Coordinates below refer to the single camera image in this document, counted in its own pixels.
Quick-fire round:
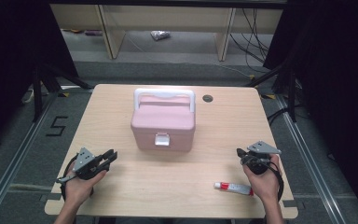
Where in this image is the person's left hand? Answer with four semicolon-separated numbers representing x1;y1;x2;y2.
63;164;107;204

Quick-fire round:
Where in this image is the aluminium floor rail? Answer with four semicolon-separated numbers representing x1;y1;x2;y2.
0;90;60;224
276;94;348;224

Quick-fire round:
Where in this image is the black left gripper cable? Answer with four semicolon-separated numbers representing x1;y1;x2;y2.
60;153;78;201

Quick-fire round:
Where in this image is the dark curtain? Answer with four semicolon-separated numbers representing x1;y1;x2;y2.
0;0;78;157
264;0;358;216

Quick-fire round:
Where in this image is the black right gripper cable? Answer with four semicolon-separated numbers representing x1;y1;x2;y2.
268;161;285;203

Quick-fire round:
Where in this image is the pink storage box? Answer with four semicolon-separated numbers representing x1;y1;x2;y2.
130;88;197;153

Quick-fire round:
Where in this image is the black metal stand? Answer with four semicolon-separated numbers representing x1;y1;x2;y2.
245;62;297;123
32;62;94;122

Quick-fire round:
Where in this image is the red and grey ointment tube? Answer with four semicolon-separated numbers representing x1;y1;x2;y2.
213;181;255;197

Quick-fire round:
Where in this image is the light wooden shelf unit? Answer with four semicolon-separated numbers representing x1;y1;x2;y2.
49;3;283;62

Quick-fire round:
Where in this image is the person's right hand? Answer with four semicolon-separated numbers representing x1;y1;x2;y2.
242;154;282;203

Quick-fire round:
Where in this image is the crumpled silver bag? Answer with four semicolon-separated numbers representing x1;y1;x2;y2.
150;30;172;41

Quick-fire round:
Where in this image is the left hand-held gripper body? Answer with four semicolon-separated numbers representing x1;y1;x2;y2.
55;147;111;185

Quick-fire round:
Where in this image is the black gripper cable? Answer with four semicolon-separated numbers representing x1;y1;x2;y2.
60;153;78;201
268;161;285;203

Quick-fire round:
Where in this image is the bundle of black cables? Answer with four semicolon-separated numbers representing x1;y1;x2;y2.
229;7;271;74

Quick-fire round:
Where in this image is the black floor cable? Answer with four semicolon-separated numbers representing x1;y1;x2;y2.
267;105;306;125

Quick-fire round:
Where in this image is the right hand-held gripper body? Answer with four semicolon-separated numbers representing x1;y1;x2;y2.
241;140;282;175

